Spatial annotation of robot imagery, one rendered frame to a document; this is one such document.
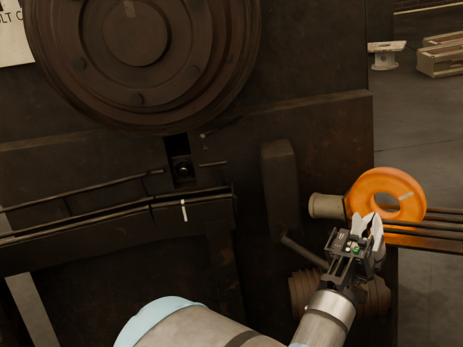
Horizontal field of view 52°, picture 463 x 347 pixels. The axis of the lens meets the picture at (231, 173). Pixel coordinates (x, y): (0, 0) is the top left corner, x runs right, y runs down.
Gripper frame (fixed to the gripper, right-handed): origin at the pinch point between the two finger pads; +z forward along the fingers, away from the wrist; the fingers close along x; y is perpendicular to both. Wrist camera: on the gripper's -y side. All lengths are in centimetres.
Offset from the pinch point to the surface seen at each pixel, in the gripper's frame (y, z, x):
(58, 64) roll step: 40, -7, 57
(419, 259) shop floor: -94, 58, 12
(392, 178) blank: 3.2, 8.8, -1.3
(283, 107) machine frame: 9.8, 20.7, 27.0
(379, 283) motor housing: -20.5, -1.1, 1.0
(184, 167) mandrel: 2.8, 3.3, 49.2
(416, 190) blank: 0.9, 8.7, -5.8
